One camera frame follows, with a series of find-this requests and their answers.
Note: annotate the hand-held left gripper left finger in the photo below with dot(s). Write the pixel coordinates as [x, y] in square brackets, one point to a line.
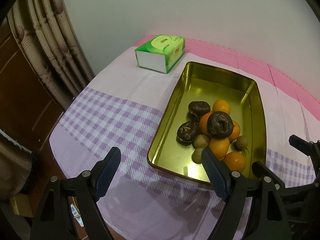
[107, 175]

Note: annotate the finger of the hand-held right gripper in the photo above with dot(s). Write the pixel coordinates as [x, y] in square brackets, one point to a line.
[301, 143]
[261, 170]

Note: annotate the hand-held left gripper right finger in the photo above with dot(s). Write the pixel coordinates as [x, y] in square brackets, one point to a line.
[215, 175]

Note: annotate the orange tangerine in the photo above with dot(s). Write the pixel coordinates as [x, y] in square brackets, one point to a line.
[221, 106]
[236, 131]
[218, 146]
[203, 126]
[235, 161]

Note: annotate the dark brown wrinkled fruit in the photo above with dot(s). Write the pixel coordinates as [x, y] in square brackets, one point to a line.
[220, 124]
[198, 108]
[188, 131]

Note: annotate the dark red tin box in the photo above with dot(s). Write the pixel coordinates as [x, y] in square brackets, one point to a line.
[217, 80]

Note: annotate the white power strip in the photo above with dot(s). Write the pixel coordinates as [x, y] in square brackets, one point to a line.
[76, 211]

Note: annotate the purple checked bed sheet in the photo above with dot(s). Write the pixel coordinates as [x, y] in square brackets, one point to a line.
[112, 92]

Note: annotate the cardboard box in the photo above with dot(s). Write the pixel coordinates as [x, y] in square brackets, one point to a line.
[21, 203]

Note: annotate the brown wooden door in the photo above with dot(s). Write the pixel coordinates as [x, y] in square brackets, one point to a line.
[25, 92]

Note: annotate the green tissue pack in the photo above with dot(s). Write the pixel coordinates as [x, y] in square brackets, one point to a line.
[160, 45]

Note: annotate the beige patterned curtain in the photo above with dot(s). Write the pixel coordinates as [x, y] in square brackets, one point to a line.
[50, 30]

